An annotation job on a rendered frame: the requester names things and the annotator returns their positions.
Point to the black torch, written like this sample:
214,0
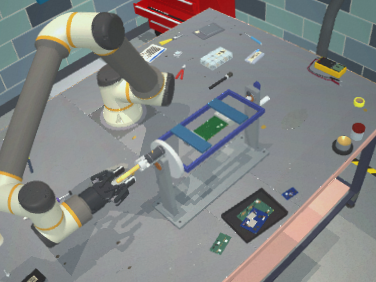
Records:
220,80

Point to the yellow multimeter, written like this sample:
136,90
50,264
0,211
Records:
330,67

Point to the small green circuit board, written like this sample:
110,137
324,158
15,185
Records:
220,243

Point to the clear compartment parts box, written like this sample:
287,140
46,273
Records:
216,58

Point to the blue circuit board with chip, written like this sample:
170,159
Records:
253,221

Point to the black labelled box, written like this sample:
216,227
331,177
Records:
33,276

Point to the small silver screw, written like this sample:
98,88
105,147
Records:
6,273

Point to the small clear parts box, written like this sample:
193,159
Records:
254,56

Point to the white index disc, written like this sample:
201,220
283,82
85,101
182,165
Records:
175,158

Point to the blue rotating frame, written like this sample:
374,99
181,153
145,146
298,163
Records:
230,140

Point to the black tray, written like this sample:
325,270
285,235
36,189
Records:
233,220

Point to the green circuit board in tray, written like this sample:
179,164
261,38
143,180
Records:
258,205

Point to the white printed card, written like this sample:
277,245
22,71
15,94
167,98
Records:
152,52

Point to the blue holder jaw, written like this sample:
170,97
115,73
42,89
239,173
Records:
191,138
228,110

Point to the bench frame with pink rail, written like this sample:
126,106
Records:
300,226

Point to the red tool cabinet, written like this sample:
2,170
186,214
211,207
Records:
200,6

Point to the small grey part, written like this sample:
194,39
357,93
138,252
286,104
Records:
177,53

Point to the blue thin screwdriver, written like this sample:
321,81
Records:
254,39

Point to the grey holder base with posts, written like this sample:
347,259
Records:
213,186

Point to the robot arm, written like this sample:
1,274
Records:
30,110

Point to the black shoot bolt yellow knob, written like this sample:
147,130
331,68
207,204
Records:
154,155

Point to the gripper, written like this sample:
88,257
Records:
95,198

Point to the red button on grey cylinder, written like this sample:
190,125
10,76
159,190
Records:
358,128

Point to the red and black test leads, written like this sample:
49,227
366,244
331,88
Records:
320,76

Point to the small blue circuit board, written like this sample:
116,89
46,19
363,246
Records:
290,193

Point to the amber button on black base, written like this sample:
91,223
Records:
343,143

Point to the grey flat pad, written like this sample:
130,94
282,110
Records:
209,30

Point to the grey round base plate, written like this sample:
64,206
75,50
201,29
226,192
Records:
100,120

